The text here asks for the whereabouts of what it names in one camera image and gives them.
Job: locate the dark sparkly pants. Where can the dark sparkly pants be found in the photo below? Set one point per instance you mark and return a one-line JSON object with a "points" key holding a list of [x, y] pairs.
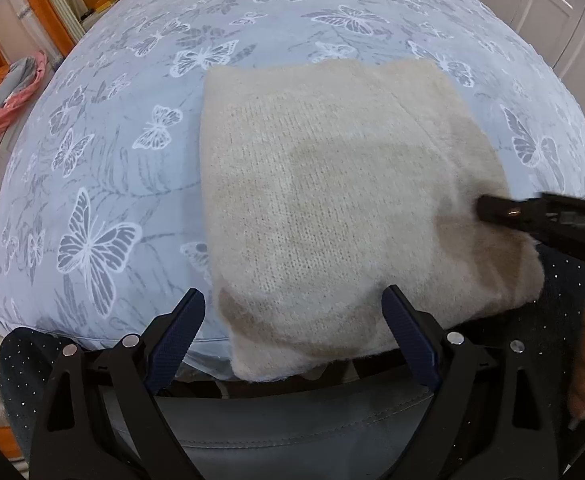
{"points": [[552, 320]]}

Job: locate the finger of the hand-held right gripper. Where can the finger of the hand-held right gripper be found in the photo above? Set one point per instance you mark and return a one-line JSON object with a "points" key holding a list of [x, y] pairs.
{"points": [[507, 210]]}

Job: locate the grey padded bed base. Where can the grey padded bed base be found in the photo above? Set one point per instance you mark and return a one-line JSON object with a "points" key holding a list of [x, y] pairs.
{"points": [[292, 430]]}

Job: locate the butterfly print bed cover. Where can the butterfly print bed cover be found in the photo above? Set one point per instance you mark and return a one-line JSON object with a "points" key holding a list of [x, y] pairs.
{"points": [[122, 185]]}

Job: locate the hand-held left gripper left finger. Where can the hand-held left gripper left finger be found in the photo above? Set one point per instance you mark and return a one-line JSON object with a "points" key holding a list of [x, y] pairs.
{"points": [[175, 347]]}

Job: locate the cream sweater with black hearts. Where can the cream sweater with black hearts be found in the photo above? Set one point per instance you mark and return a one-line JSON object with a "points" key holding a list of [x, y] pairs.
{"points": [[332, 200]]}

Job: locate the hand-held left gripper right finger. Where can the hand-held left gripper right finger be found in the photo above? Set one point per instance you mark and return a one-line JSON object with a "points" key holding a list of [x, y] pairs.
{"points": [[412, 345]]}

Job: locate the white wardrobe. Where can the white wardrobe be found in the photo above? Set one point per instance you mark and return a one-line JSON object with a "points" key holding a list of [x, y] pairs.
{"points": [[537, 15]]}

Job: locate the pink and grey blanket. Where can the pink and grey blanket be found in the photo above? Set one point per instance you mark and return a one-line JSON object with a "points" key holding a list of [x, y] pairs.
{"points": [[7, 105]]}

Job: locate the nightstand with yellow box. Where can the nightstand with yellow box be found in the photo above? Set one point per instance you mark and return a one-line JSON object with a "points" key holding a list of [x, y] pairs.
{"points": [[100, 7]]}

